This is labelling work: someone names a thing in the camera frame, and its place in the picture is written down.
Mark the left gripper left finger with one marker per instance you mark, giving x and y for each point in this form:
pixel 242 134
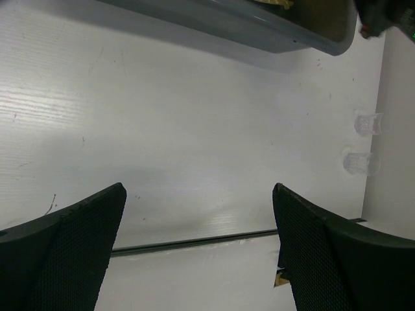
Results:
pixel 58 261

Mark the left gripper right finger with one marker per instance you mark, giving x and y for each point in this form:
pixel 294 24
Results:
pixel 332 263

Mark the bamboo woven mat tray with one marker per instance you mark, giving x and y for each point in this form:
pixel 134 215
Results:
pixel 286 4

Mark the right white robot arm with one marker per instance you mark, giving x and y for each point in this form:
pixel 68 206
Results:
pixel 377 16

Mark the grey plastic bin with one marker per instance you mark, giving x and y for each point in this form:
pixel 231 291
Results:
pixel 327 26

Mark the clear plastic cup near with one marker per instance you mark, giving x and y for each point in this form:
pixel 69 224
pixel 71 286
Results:
pixel 360 163

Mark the clear plastic cup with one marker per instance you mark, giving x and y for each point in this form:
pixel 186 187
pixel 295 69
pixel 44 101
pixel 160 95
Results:
pixel 360 163
pixel 367 124

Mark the clear plastic cup far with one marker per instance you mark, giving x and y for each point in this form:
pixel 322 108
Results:
pixel 367 124

